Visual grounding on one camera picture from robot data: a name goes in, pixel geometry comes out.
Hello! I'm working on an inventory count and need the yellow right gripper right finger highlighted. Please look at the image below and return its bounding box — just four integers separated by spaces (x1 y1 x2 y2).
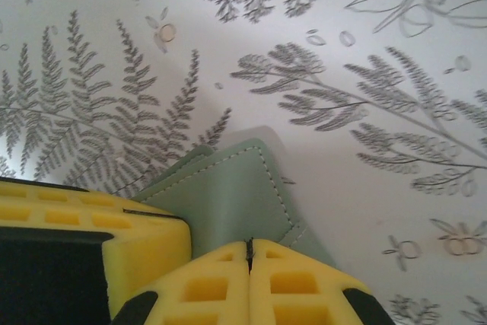
249 238 397 325

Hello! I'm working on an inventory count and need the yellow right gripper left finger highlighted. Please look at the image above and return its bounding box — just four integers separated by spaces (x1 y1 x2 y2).
110 239 252 325

